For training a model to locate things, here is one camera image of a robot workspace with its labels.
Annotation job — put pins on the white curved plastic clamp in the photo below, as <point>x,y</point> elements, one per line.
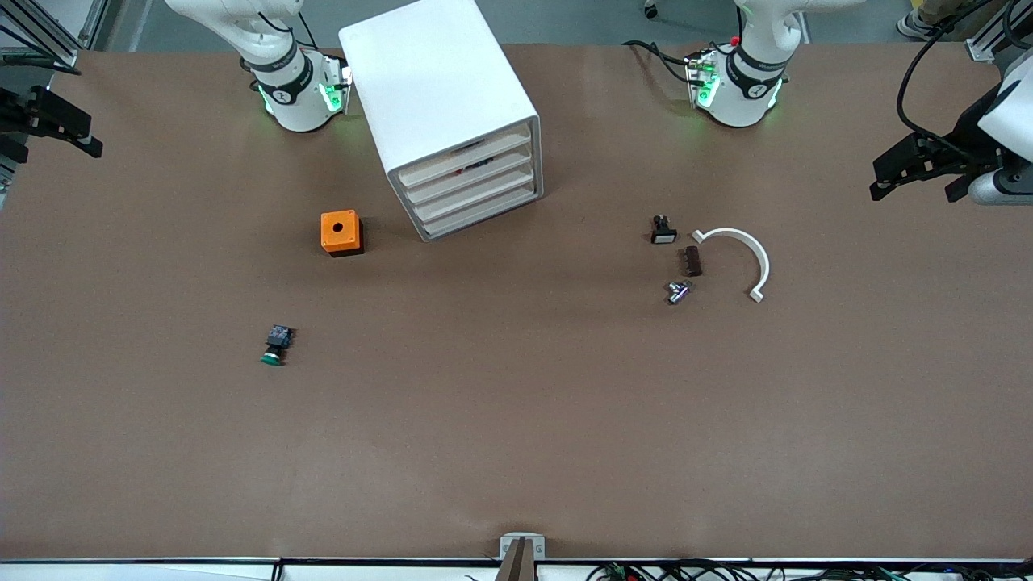
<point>730,232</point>

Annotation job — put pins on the brown flat strip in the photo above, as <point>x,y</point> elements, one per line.
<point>518,565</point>

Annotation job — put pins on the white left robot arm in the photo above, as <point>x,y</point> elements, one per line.
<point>754,89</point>

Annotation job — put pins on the grey sneaker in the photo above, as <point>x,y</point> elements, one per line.
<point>916,28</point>

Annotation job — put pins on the aluminium frame profile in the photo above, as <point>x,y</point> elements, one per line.
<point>40,32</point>
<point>997,36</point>

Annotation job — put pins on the grey metal bracket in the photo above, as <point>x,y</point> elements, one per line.
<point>510,545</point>

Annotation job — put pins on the orange box with hole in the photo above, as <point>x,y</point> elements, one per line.
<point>339,230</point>

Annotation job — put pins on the brown terminal block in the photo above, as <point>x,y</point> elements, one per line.
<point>692,261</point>

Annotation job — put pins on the black switch white face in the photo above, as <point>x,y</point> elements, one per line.
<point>663,235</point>

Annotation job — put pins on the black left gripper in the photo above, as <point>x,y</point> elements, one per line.
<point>965,131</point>

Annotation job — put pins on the chrome tee pipe fitting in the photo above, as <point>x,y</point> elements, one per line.
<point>678,292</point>

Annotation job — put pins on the person leg beige trousers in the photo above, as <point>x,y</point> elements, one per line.
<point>944,10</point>

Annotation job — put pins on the black caster wheel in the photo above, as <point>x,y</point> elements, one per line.
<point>650,8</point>

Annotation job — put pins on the green push button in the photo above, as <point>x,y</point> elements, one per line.
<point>277,339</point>

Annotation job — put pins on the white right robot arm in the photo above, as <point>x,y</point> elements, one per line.
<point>294,97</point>

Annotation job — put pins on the red black small part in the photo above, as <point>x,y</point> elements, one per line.
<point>478,165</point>

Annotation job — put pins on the white table edge rail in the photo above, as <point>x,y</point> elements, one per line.
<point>121,571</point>

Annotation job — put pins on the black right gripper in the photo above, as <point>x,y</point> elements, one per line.
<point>11,110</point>

